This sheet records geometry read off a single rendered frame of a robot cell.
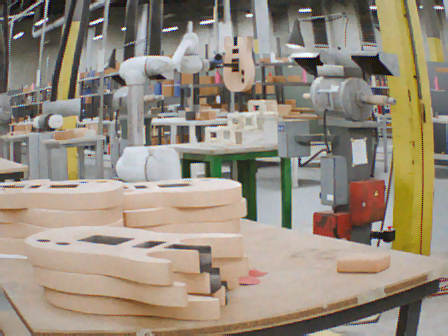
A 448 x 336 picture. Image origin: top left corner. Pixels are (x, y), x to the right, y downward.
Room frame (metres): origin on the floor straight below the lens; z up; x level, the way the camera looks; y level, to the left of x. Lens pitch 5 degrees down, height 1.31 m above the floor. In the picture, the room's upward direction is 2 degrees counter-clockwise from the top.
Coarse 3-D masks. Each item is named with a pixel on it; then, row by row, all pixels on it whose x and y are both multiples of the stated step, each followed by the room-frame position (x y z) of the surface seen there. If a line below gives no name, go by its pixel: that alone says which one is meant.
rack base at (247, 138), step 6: (228, 132) 6.06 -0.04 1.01; (240, 132) 5.92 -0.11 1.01; (246, 132) 5.92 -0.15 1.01; (252, 132) 5.94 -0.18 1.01; (258, 132) 5.96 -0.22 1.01; (228, 138) 6.06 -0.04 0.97; (240, 138) 5.92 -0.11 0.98; (246, 138) 5.92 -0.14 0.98; (252, 138) 5.94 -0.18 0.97; (258, 138) 5.96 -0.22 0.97; (246, 144) 5.92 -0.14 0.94; (252, 144) 5.94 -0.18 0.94; (258, 144) 5.96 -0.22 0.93
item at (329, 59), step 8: (296, 56) 5.39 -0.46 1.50; (304, 56) 5.31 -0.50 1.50; (312, 56) 5.23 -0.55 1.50; (320, 56) 5.22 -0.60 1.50; (328, 56) 5.25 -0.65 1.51; (304, 64) 5.51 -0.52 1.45; (312, 64) 5.54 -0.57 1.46; (320, 64) 5.50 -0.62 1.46; (328, 64) 5.24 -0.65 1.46; (312, 72) 5.54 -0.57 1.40
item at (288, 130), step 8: (280, 120) 5.04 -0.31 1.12; (288, 120) 5.03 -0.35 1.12; (296, 120) 5.04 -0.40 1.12; (304, 120) 5.05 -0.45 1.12; (280, 128) 5.04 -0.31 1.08; (288, 128) 5.00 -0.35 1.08; (296, 128) 5.02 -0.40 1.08; (304, 128) 5.05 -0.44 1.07; (280, 136) 5.04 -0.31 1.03; (288, 136) 5.00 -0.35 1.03; (296, 136) 5.02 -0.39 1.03; (280, 144) 5.05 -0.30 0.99; (288, 144) 4.99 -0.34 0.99; (296, 144) 5.02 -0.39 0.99; (304, 144) 5.05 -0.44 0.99; (280, 152) 5.05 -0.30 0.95; (288, 152) 4.99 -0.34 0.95; (296, 152) 5.02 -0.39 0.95; (304, 152) 5.05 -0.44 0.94; (320, 152) 5.00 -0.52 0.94
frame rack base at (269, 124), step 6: (246, 120) 6.17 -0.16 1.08; (258, 120) 6.04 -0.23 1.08; (264, 120) 5.99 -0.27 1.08; (270, 120) 6.01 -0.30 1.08; (276, 120) 6.03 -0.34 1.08; (258, 126) 6.04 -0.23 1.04; (264, 126) 5.99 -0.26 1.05; (270, 126) 6.01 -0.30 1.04; (276, 126) 6.03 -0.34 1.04; (264, 132) 5.99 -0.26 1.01; (270, 132) 6.01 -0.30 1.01; (276, 132) 6.03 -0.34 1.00; (264, 138) 5.98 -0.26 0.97; (270, 138) 6.01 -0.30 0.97; (276, 138) 6.03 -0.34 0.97; (264, 144) 5.98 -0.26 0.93
